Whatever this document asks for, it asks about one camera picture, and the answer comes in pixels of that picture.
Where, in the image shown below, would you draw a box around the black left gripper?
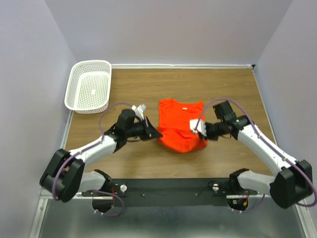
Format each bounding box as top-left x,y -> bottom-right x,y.
126,116 -> 163,141

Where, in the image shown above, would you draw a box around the orange t shirt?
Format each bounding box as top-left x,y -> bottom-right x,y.
157,99 -> 208,153

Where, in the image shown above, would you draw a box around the white perforated plastic basket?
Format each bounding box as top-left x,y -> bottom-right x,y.
64,60 -> 112,114

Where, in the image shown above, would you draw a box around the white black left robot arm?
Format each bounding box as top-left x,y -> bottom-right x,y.
39,106 -> 162,202

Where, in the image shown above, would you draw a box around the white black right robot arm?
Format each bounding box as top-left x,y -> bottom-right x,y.
190,98 -> 317,209

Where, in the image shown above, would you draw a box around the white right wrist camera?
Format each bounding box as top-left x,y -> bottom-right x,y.
189,119 -> 207,136

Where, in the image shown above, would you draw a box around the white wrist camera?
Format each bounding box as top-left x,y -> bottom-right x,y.
189,119 -> 207,136
131,104 -> 146,121

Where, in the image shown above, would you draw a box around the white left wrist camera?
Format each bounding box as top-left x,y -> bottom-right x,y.
131,104 -> 146,121

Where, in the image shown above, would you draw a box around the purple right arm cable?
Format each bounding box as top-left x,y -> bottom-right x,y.
195,98 -> 317,214

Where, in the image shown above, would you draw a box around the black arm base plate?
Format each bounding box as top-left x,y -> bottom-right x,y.
81,177 -> 258,208

